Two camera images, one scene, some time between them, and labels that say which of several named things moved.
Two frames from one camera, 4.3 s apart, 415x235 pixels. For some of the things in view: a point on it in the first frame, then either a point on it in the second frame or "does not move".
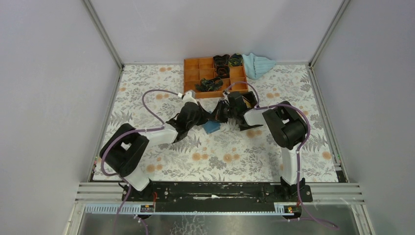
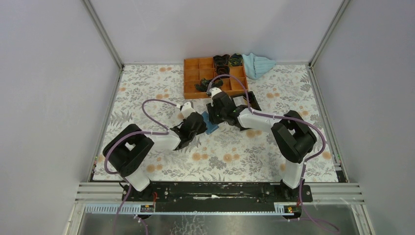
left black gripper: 204,115 to 202,128
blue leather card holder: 211,126 does not move
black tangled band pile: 210,85 does not move
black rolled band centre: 222,71 does not move
